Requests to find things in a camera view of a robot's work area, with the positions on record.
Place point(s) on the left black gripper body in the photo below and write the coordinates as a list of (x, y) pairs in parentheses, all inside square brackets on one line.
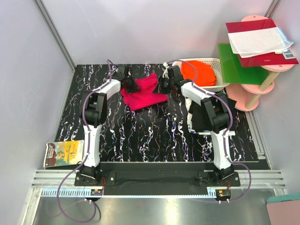
[(131, 86)]

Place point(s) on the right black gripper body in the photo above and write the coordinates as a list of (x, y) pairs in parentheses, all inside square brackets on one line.
[(165, 85)]

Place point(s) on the magenta t shirt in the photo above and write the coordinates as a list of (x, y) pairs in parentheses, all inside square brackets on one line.
[(145, 96)]

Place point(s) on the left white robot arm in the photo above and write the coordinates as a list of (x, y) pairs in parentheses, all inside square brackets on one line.
[(94, 113)]

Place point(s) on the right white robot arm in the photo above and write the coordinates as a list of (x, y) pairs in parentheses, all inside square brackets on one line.
[(223, 166)]

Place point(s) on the orange t shirt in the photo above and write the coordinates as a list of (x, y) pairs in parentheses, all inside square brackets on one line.
[(205, 73)]

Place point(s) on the white plastic basket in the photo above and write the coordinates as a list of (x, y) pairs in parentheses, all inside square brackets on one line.
[(215, 64)]

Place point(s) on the folded black white t shirt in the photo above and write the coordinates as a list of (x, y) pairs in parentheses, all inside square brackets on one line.
[(197, 117)]

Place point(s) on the green plastic sheet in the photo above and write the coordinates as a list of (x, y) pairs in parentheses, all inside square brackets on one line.
[(234, 72)]

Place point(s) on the pink wooden shelf stand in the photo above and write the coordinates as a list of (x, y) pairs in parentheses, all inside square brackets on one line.
[(247, 95)]

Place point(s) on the white mesh cloth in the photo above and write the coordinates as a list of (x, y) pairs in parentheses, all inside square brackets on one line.
[(257, 42)]

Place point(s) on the illustrated book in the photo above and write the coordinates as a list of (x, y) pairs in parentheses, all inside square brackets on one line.
[(63, 153)]

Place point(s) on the dark red folder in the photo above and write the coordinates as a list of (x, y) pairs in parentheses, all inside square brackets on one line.
[(249, 23)]

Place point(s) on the teal board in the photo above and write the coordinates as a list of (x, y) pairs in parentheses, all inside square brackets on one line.
[(284, 198)]

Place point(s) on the pink board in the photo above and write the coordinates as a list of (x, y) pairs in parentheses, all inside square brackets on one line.
[(284, 213)]

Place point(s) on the white slotted cable duct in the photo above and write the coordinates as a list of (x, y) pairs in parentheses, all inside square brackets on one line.
[(112, 192)]

